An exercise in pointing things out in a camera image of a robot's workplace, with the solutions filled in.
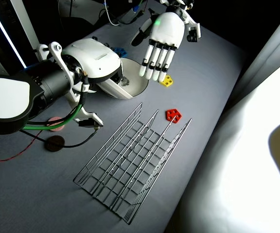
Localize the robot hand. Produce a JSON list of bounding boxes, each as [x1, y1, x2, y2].
[[131, 12, 186, 83], [61, 38, 123, 85]]

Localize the white plate with leaf print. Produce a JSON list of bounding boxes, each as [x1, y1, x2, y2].
[[97, 57, 150, 100]]

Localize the blue pentagon block with holes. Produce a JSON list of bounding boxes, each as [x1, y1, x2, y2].
[[112, 47, 128, 58]]

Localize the yellow pentagon block with holes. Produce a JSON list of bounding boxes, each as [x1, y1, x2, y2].
[[159, 74, 175, 88]]

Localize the grey table cloth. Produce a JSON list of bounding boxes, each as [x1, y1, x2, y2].
[[0, 0, 250, 233]]

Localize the pink sandwich cookie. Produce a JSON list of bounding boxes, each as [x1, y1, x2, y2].
[[47, 116, 65, 133]]

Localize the red pentagon block with holes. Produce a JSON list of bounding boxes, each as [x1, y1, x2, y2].
[[165, 108, 182, 124]]

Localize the white LED light bar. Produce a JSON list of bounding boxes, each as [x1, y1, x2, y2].
[[0, 0, 28, 69]]

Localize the brown sandwich cookie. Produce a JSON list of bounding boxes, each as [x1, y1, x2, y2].
[[44, 135, 65, 152]]

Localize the white backdrop sheet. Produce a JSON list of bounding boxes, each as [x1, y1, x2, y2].
[[164, 2, 280, 233]]

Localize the white cable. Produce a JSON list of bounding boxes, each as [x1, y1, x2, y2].
[[104, 0, 121, 26]]

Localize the white metal post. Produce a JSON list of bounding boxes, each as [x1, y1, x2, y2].
[[10, 0, 41, 49]]

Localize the wire dish rack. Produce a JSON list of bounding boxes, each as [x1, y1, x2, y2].
[[73, 102, 193, 225]]

